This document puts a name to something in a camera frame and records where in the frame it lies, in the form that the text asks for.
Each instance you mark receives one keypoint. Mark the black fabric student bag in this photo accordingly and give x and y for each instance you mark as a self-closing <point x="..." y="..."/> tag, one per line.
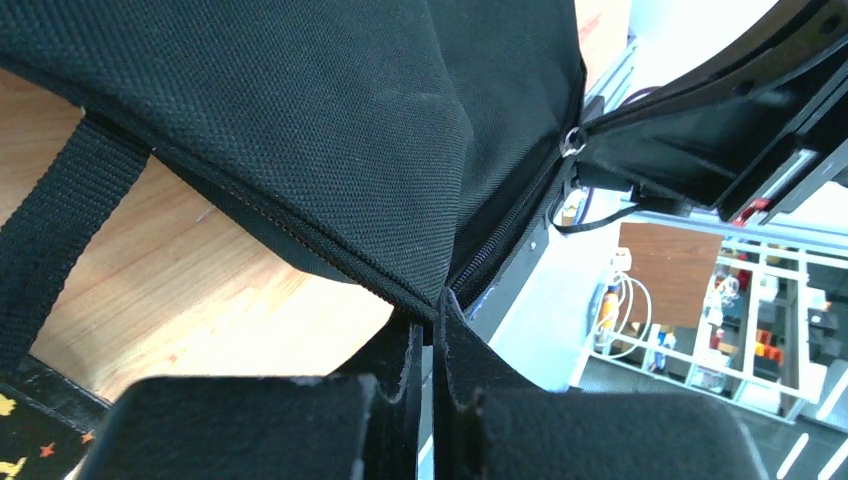
<point x="402" y="145"/>

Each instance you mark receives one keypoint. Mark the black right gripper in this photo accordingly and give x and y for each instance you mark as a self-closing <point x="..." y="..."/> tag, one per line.
<point x="749" y="134"/>

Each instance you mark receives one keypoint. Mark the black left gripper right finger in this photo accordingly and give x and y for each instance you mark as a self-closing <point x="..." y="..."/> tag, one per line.
<point x="491" y="422"/>

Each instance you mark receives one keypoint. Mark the background shelving rack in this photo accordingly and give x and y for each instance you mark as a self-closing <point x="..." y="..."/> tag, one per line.
<point x="757" y="320"/>

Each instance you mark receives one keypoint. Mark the black yellow storey treehouse book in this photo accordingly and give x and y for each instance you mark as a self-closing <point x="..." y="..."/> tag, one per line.
<point x="48" y="422"/>

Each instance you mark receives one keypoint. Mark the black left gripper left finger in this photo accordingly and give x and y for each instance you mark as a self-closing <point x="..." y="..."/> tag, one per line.
<point x="358" y="422"/>

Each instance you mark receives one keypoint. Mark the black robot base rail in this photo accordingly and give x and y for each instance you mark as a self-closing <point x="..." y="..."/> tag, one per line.
<point x="486" y="312"/>

